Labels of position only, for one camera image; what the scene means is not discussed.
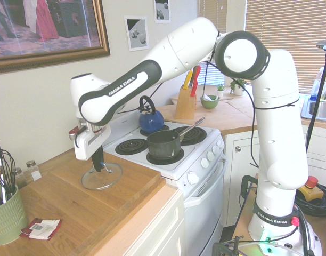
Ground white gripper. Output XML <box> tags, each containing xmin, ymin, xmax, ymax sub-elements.
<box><xmin>73</xmin><ymin>124</ymin><xmax>112</xmax><ymax>173</ymax></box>

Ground glass pot lid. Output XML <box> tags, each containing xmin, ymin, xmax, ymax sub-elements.
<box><xmin>80</xmin><ymin>161</ymin><xmax>124</xmax><ymax>191</ymax></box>

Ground small coil burner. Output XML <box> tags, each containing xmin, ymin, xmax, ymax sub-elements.
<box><xmin>115</xmin><ymin>138</ymin><xmax>149</xmax><ymax>156</ymax></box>
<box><xmin>138</xmin><ymin>123</ymin><xmax>170</xmax><ymax>137</ymax></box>
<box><xmin>145</xmin><ymin>146</ymin><xmax>185</xmax><ymax>166</ymax></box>

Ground thick wooden cutting board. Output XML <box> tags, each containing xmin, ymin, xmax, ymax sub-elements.
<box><xmin>18</xmin><ymin>147</ymin><xmax>167</xmax><ymax>256</ymax></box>

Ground dark green saucepan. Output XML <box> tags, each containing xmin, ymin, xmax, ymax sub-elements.
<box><xmin>146</xmin><ymin>117</ymin><xmax>207</xmax><ymax>161</ymax></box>

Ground glass spice jar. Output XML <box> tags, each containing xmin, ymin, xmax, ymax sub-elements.
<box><xmin>25</xmin><ymin>159</ymin><xmax>43</xmax><ymax>183</ymax></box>
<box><xmin>13</xmin><ymin>167</ymin><xmax>28</xmax><ymax>188</ymax></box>

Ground red and white packet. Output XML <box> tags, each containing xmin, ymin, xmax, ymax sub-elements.
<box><xmin>19</xmin><ymin>218</ymin><xmax>63</xmax><ymax>240</ymax></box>

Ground white cabinet with drawers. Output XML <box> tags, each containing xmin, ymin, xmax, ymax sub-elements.
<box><xmin>93</xmin><ymin>183</ymin><xmax>188</xmax><ymax>256</ymax></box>

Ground large coil burner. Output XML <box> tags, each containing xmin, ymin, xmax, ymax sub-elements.
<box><xmin>170</xmin><ymin>125</ymin><xmax>208</xmax><ymax>146</ymax></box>

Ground wooden knife block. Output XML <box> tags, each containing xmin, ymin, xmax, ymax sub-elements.
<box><xmin>174</xmin><ymin>84</ymin><xmax>198</xmax><ymax>120</ymax></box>

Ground green ribbed utensil holder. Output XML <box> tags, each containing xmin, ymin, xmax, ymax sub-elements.
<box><xmin>0</xmin><ymin>183</ymin><xmax>29</xmax><ymax>246</ymax></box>

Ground white electric stove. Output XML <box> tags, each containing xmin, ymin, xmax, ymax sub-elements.
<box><xmin>102</xmin><ymin>116</ymin><xmax>229</xmax><ymax>256</ymax></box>

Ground green ceramic bowl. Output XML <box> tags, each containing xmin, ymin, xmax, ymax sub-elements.
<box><xmin>199</xmin><ymin>94</ymin><xmax>221</xmax><ymax>110</ymax></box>

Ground large grey photo print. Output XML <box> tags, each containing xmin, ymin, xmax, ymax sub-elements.
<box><xmin>123</xmin><ymin>15</ymin><xmax>151</xmax><ymax>52</ymax></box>

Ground white cabinet with knob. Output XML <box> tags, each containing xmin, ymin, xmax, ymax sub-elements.
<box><xmin>222</xmin><ymin>124</ymin><xmax>326</xmax><ymax>228</ymax></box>

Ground gold framed painting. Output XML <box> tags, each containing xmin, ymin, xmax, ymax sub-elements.
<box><xmin>0</xmin><ymin>0</ymin><xmax>111</xmax><ymax>76</ymax></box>

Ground black clamp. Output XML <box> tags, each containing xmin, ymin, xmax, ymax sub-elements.
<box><xmin>211</xmin><ymin>234</ymin><xmax>245</xmax><ymax>256</ymax></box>

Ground leafy potted plant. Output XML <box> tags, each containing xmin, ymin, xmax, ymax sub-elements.
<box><xmin>229</xmin><ymin>78</ymin><xmax>249</xmax><ymax>97</ymax></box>

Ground small grey photo print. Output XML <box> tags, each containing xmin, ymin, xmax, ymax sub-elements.
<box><xmin>153</xmin><ymin>0</ymin><xmax>172</xmax><ymax>24</ymax></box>

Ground narrow window blinds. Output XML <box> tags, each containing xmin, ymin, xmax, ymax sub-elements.
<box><xmin>197</xmin><ymin>0</ymin><xmax>228</xmax><ymax>86</ymax></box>

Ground yellow emergency stop box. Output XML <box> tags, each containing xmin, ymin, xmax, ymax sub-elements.
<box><xmin>297</xmin><ymin>175</ymin><xmax>325</xmax><ymax>202</ymax></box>

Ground clear plastic bottle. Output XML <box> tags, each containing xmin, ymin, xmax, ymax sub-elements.
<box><xmin>310</xmin><ymin>66</ymin><xmax>325</xmax><ymax>101</ymax></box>

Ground metal sink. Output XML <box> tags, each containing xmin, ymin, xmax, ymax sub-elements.
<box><xmin>301</xmin><ymin>94</ymin><xmax>326</xmax><ymax>122</ymax></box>

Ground wide window blinds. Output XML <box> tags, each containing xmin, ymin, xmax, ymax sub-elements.
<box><xmin>244</xmin><ymin>0</ymin><xmax>326</xmax><ymax>95</ymax></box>

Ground blue kettle with black handle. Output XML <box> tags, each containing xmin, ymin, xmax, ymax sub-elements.
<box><xmin>138</xmin><ymin>95</ymin><xmax>165</xmax><ymax>134</ymax></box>

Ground black wire whisk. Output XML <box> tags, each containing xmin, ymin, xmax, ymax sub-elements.
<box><xmin>0</xmin><ymin>148</ymin><xmax>20</xmax><ymax>197</ymax></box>

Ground white oven door handle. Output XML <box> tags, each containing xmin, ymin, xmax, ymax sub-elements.
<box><xmin>183</xmin><ymin>156</ymin><xmax>229</xmax><ymax>209</ymax></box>

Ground yellow handled knife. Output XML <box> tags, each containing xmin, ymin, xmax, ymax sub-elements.
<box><xmin>182</xmin><ymin>69</ymin><xmax>194</xmax><ymax>90</ymax></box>

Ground red handled knife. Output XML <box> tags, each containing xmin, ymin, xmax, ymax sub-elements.
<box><xmin>190</xmin><ymin>65</ymin><xmax>202</xmax><ymax>98</ymax></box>

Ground wooden handled knife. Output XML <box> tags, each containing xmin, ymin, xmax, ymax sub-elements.
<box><xmin>190</xmin><ymin>66</ymin><xmax>199</xmax><ymax>87</ymax></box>

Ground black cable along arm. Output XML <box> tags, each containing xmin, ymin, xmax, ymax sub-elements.
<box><xmin>119</xmin><ymin>28</ymin><xmax>300</xmax><ymax>169</ymax></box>

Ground black camera stand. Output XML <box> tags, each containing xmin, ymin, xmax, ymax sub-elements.
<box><xmin>305</xmin><ymin>39</ymin><xmax>326</xmax><ymax>153</ymax></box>

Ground coiled black cables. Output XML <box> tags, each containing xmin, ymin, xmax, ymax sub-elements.
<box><xmin>294</xmin><ymin>183</ymin><xmax>326</xmax><ymax>217</ymax></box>

